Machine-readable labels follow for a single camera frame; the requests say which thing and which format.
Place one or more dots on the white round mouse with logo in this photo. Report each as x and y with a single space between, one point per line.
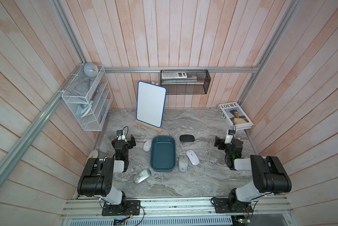
147 145

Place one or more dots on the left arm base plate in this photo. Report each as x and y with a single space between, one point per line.
126 208

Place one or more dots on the pale blue desk clock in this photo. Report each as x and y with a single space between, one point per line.
91 70

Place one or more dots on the wooden easel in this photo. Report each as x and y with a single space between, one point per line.
140 124

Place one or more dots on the white iron on shelf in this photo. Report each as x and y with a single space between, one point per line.
83 110

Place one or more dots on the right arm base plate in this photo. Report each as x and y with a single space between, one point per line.
228 205

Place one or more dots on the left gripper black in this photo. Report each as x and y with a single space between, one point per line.
131 144

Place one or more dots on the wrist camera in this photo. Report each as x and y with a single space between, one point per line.
229 136
120 134

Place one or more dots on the silver mouse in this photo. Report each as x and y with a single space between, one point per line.
142 175

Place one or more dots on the white wire wall shelf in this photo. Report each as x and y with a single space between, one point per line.
82 89

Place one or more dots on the grey white mouse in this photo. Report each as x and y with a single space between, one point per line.
183 163

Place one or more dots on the black mesh wall basket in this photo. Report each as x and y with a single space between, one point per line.
196 83

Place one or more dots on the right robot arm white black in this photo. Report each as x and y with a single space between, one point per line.
268 175

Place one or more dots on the whiteboard with blue frame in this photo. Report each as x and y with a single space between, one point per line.
150 103

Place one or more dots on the LOEWE book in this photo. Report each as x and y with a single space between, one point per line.
235 116

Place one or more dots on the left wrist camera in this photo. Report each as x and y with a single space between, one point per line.
120 134

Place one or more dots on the white tape roll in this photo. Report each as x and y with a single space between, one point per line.
93 154

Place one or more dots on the white slim mouse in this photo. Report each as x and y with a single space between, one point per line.
193 157

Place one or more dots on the aluminium front rail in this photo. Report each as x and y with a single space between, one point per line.
174 207

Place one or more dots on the teal storage box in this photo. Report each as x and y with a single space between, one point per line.
163 154

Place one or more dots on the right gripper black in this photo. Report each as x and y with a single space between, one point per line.
221 141

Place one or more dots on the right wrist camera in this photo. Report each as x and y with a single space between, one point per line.
229 136

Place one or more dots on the black slim mouse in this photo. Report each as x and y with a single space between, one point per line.
187 138

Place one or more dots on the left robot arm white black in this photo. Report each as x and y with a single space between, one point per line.
97 177

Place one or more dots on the white calculator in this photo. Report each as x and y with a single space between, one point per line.
173 75

